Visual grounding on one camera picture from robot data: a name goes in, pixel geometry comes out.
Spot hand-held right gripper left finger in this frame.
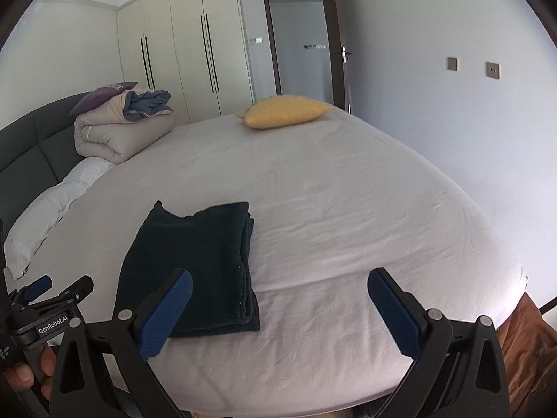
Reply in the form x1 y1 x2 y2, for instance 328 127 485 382
49 268 194 418

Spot dark brown door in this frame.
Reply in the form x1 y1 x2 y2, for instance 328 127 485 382
320 0 354 114

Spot cream wardrobe with black handles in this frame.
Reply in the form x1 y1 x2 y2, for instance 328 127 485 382
117 0 255 125

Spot dark green towel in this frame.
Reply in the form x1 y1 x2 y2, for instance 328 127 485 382
114 200 261 338

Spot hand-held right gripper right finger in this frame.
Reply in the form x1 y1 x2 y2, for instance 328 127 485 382
367 267 511 418

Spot white pillow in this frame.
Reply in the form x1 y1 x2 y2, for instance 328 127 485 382
3 157 115 281

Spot grey padded headboard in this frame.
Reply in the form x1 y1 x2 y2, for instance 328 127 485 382
0 92 94 236

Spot yellow pillow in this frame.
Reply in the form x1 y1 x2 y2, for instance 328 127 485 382
236 95 336 130

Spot person's orange trouser leg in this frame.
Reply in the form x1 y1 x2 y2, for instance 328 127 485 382
496 292 557 418

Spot bed with white sheet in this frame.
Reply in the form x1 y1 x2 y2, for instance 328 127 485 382
4 107 529 418

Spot dark brown door frame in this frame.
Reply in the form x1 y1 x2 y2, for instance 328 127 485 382
261 0 331 106

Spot person's left hand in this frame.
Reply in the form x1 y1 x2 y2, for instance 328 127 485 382
3 343 59 403

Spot purple pillow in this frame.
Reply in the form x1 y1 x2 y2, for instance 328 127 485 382
70 81 139 117

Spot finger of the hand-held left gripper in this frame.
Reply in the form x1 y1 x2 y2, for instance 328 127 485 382
19 275 54 303
32 275 95 314

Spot folded beige and blue duvet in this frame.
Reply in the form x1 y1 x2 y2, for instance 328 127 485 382
74 88 175 165

